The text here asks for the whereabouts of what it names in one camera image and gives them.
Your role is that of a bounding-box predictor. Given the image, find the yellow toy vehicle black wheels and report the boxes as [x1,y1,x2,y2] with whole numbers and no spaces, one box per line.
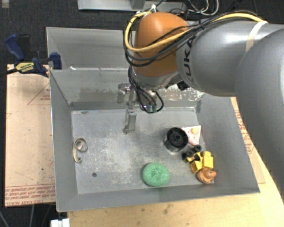
[181,144,215,175]

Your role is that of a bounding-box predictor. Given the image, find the orange-brown toy figure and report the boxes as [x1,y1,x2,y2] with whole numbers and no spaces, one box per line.
[195,168,217,185]

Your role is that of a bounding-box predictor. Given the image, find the black plastic spool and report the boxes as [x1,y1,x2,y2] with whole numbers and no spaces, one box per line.
[163,127,189,153]

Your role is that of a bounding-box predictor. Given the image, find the tan rubber band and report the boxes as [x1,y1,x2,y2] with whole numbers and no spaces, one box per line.
[72,137,89,164]

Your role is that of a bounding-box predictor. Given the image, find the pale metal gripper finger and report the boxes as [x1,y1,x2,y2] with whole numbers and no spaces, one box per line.
[116,83,131,104]
[122,109,137,135]

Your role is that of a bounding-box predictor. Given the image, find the grey metal bin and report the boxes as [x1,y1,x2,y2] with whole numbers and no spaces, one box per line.
[46,26,261,213]

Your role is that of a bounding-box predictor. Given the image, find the green round scrubber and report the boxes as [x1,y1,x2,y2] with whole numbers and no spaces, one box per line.
[142,162,171,187]

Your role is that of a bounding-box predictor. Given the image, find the brown cardboard board red print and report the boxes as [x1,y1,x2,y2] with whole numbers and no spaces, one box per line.
[4,64,267,208]

